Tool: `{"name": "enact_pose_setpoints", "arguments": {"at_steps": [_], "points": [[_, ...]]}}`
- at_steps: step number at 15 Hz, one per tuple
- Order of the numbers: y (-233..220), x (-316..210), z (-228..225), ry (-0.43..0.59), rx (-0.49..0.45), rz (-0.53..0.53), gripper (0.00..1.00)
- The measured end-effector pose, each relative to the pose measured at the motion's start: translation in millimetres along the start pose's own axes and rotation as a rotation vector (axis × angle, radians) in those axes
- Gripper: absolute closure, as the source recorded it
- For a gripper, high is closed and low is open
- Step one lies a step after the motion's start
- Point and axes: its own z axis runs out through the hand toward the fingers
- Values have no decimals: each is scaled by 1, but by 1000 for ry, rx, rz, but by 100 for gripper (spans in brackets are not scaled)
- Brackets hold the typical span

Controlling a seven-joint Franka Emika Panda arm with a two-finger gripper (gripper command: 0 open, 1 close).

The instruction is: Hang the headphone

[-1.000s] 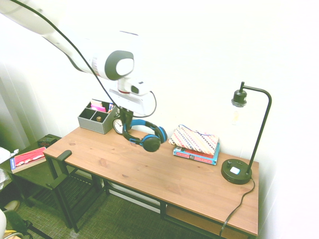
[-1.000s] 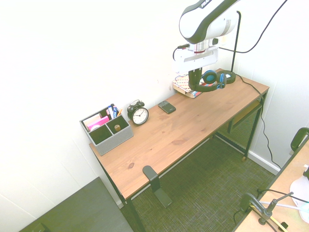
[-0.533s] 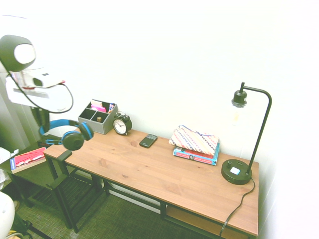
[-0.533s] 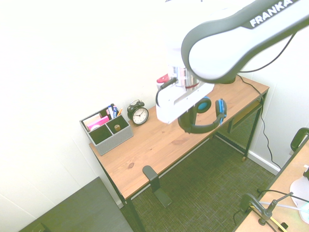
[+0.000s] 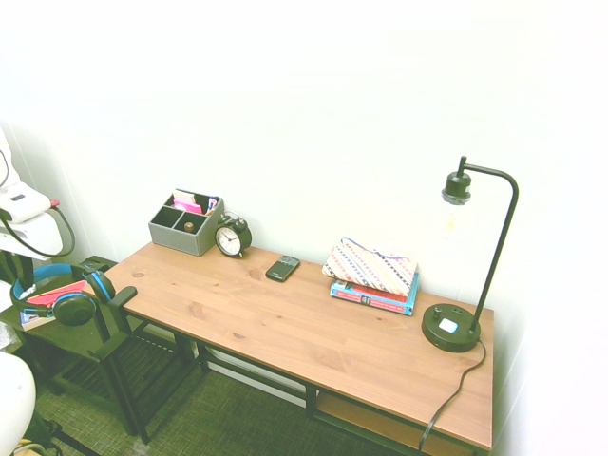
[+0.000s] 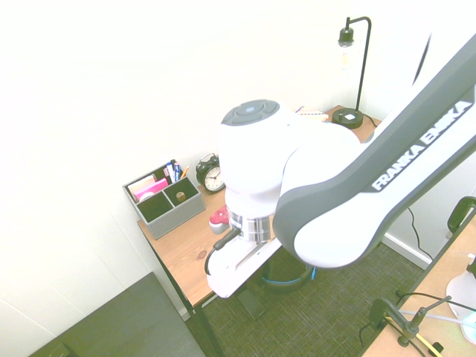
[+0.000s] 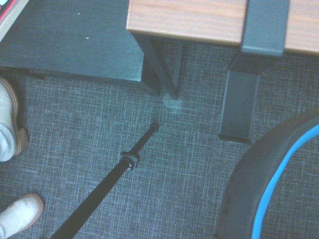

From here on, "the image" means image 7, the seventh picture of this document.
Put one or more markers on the book with red cover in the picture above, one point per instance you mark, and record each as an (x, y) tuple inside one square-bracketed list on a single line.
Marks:
[(10, 17)]

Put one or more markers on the black tripod leg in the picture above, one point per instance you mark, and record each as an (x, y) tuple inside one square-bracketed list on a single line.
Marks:
[(109, 179)]

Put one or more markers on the white shoe with tan sole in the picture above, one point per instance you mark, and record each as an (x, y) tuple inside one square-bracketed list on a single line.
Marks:
[(18, 214), (7, 119)]

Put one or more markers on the black side table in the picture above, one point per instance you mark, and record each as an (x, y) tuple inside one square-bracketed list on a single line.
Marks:
[(69, 39)]

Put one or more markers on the black metal table leg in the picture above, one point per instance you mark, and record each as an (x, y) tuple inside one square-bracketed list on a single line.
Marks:
[(172, 82)]

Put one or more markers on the dark grey rectangular post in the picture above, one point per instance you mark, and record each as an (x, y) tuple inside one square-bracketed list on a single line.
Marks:
[(238, 107)]

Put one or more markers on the black headphone with blue lining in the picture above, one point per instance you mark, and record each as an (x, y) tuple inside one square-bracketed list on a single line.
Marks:
[(244, 189)]

